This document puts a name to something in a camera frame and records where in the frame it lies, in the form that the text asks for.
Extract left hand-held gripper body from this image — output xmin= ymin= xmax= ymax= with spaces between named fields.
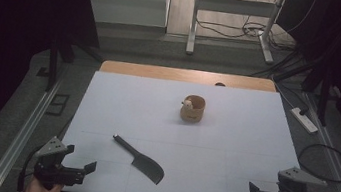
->
xmin=30 ymin=133 xmax=90 ymax=192

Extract black cleaver knife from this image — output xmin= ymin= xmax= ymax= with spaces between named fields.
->
xmin=106 ymin=133 xmax=170 ymax=187

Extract wooden cup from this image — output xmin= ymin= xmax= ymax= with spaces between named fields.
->
xmin=178 ymin=93 xmax=208 ymax=126

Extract black square frames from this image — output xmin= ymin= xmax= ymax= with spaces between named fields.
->
xmin=45 ymin=92 xmax=71 ymax=118

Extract white table mat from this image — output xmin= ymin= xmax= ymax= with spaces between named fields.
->
xmin=53 ymin=63 xmax=311 ymax=192

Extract white power strip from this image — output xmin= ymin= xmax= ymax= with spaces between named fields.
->
xmin=288 ymin=106 xmax=322 ymax=135

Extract small pale toy figure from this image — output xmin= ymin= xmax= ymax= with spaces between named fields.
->
xmin=180 ymin=98 xmax=195 ymax=111

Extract white metal stand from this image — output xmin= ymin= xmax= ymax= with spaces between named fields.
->
xmin=185 ymin=0 xmax=288 ymax=68

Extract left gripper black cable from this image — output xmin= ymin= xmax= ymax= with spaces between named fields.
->
xmin=16 ymin=142 xmax=45 ymax=192

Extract tangled black floor cables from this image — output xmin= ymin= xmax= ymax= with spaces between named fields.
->
xmin=193 ymin=12 xmax=298 ymax=54

